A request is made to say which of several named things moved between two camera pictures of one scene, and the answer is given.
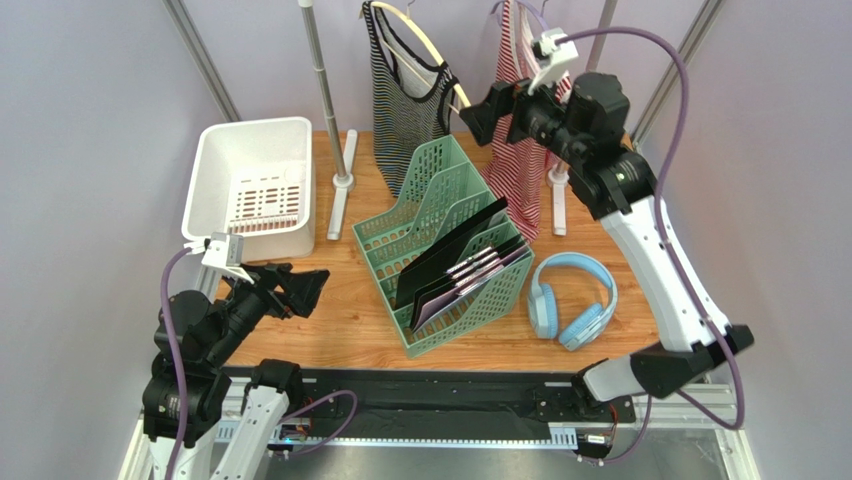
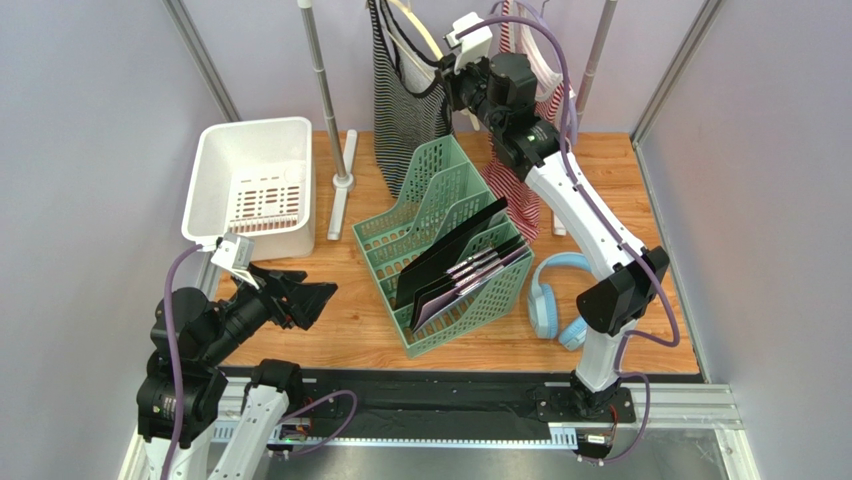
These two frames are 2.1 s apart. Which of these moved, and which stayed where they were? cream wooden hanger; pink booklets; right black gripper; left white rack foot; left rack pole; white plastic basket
Moved: cream wooden hanger; right black gripper
Stayed: left rack pole; left white rack foot; pink booklets; white plastic basket
